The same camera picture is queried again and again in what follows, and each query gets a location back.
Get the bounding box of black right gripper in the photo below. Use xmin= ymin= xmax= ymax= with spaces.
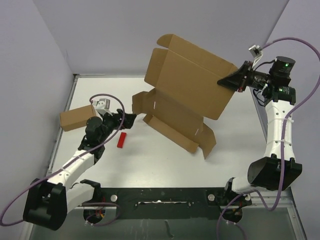
xmin=217 ymin=61 xmax=273 ymax=93

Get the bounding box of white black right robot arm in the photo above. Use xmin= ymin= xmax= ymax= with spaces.
xmin=217 ymin=56 xmax=302 ymax=205

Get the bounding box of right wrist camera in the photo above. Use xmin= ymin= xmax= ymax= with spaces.
xmin=248 ymin=44 xmax=263 ymax=65

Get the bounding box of brown cardboard box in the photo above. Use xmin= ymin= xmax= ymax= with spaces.
xmin=132 ymin=34 xmax=237 ymax=157

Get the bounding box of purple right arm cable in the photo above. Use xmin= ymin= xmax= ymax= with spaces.
xmin=215 ymin=36 xmax=320 ymax=240

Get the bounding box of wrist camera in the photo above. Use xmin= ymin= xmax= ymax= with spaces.
xmin=248 ymin=44 xmax=263 ymax=65
xmin=92 ymin=98 xmax=111 ymax=115

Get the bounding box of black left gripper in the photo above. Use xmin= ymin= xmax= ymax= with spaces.
xmin=98 ymin=108 xmax=136 ymax=143

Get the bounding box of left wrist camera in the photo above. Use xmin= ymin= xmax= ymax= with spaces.
xmin=92 ymin=98 xmax=111 ymax=115

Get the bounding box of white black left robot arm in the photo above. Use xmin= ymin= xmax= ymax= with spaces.
xmin=23 ymin=109 xmax=137 ymax=231

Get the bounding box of aluminium frame rail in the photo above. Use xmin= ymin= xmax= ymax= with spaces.
xmin=23 ymin=71 xmax=302 ymax=231

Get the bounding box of small folded cardboard box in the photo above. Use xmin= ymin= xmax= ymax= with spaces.
xmin=59 ymin=105 xmax=97 ymax=132

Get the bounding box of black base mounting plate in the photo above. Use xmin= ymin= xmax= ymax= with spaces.
xmin=82 ymin=187 xmax=252 ymax=223

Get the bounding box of red rectangular block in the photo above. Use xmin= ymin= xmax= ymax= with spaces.
xmin=117 ymin=132 xmax=127 ymax=149

